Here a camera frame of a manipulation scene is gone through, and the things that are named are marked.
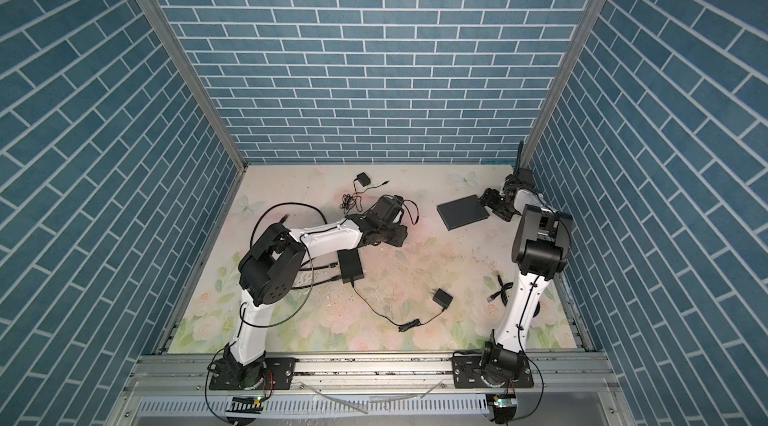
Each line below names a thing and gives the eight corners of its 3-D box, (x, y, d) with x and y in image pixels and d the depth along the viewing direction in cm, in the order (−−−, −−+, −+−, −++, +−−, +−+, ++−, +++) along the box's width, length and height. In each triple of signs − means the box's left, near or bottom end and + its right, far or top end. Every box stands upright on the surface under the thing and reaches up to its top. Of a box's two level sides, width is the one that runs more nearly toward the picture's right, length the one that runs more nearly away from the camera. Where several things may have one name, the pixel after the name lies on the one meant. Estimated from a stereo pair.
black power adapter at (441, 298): (427, 298, 88) (428, 295, 87) (434, 287, 91) (435, 284, 89) (447, 311, 86) (448, 309, 84) (453, 300, 88) (455, 297, 86)
